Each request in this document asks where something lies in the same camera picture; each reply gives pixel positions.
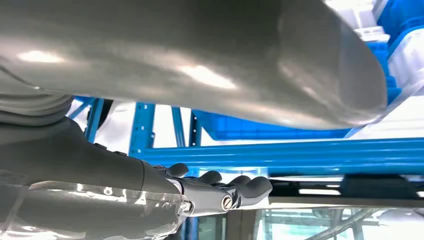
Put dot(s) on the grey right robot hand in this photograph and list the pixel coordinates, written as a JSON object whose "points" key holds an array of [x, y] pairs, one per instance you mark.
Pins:
{"points": [[165, 49]]}

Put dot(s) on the blue metal shelf rack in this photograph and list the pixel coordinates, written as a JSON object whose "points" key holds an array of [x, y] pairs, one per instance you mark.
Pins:
{"points": [[265, 155]]}

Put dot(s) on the blue plastic tray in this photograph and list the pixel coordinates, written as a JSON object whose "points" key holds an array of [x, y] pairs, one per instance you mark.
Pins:
{"points": [[265, 129]]}

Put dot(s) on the white plastic tray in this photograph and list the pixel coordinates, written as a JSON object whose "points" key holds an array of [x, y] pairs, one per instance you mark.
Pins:
{"points": [[364, 20], [407, 63]]}

